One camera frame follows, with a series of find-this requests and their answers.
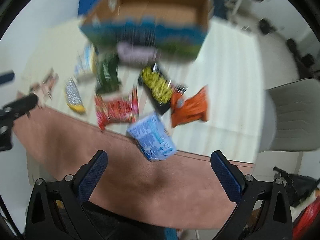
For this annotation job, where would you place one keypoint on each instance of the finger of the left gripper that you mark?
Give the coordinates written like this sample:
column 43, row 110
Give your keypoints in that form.
column 19, row 107
column 7, row 77

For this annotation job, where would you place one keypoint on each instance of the orange snack bag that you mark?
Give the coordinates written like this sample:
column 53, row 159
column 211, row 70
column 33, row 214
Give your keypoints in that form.
column 184, row 110

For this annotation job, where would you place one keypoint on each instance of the black yellow snack bag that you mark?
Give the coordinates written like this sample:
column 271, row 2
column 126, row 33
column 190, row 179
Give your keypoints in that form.
column 159, row 87

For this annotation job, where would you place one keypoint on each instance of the yellow silver snack bag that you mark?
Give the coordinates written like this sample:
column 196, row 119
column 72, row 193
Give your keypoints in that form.
column 73, row 99

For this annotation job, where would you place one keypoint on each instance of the dark green snack bag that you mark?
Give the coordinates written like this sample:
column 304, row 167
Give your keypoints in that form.
column 107, row 75

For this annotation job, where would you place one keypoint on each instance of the cream blue tissue pack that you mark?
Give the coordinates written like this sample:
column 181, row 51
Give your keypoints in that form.
column 87, row 61

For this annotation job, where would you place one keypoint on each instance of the light blue tissue pack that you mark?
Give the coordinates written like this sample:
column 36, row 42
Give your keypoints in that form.
column 151, row 137

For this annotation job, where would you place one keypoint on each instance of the floor barbell black plates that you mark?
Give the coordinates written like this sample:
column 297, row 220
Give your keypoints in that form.
column 307, row 61

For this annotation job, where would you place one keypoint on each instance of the grey plastic chair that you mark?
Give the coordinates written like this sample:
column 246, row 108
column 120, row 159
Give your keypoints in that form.
column 291, row 117

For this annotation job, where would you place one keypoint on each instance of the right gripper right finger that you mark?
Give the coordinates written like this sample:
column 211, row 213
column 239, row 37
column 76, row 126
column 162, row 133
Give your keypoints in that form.
column 238, row 191

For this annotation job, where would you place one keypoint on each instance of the red snack bag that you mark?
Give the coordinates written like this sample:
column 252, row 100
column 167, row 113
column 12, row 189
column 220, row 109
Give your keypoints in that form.
column 120, row 109

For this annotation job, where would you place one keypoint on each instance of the striped mat with cat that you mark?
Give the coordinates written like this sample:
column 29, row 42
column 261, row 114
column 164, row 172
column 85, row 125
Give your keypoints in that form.
column 157, row 173

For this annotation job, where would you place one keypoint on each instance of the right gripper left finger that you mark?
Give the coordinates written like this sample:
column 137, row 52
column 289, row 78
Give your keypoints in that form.
column 78, row 189

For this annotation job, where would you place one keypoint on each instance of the cardboard box with printed sides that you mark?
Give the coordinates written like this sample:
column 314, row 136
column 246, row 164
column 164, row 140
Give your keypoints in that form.
column 175, row 27

